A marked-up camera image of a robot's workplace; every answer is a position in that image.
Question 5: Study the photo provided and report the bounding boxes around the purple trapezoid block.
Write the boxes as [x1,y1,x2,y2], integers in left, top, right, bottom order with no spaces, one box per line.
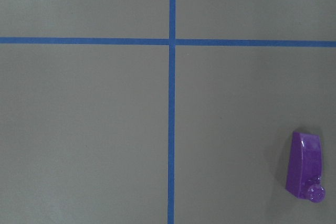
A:
[286,132,326,203]

